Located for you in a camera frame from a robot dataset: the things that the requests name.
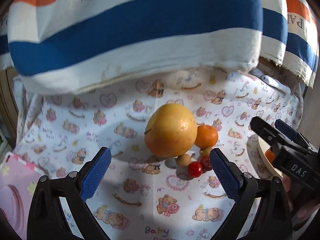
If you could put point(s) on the tan longan fruit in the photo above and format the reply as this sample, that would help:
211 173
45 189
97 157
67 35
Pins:
183 160

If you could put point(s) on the dark red small apple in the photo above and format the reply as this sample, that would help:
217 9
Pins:
205 163

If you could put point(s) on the pink tablet case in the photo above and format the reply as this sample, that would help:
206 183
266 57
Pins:
18 182

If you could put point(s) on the person's right hand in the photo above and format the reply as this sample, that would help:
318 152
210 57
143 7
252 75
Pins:
302 201

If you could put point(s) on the large striped Paris pillow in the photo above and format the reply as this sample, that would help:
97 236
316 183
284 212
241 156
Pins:
72 46

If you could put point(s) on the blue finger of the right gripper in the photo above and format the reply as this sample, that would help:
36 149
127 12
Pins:
287 130
267 134

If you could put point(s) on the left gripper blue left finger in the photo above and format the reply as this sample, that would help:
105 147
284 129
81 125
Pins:
93 172

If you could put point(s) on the cream round plate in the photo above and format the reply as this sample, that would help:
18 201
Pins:
263 147

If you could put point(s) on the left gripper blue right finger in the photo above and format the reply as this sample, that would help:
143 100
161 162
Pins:
227 173

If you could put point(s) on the red cherry tomato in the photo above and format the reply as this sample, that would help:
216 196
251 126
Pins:
195 169

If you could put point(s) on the large yellow apple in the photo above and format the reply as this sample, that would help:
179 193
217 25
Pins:
171 131

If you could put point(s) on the large orange mandarin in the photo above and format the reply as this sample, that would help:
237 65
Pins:
270 155

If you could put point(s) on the small orange mandarin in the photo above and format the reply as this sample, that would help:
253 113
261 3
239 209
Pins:
207 136

